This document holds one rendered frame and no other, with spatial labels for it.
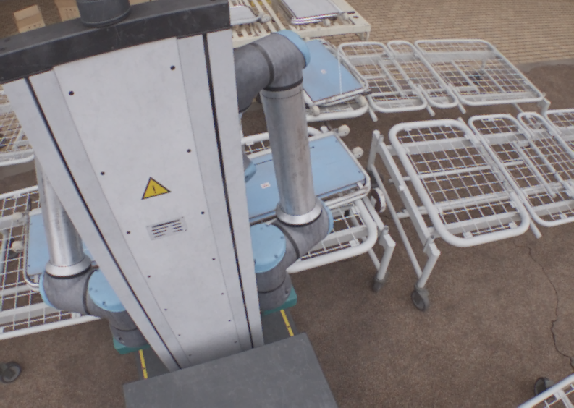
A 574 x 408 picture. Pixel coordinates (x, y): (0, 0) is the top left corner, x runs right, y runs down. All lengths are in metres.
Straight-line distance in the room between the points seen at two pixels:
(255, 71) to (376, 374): 1.59
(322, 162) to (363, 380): 1.09
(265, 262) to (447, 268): 1.48
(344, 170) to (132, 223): 1.42
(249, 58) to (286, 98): 0.16
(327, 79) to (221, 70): 2.09
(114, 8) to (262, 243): 0.89
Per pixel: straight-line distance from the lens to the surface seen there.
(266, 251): 1.27
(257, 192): 1.97
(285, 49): 1.03
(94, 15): 0.59
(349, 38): 4.52
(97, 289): 1.31
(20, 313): 2.08
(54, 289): 1.41
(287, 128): 1.12
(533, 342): 2.52
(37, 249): 2.08
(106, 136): 0.70
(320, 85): 2.67
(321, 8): 3.49
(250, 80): 0.98
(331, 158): 2.13
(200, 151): 0.74
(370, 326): 2.24
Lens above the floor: 2.00
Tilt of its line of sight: 47 degrees down
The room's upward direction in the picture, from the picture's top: straight up
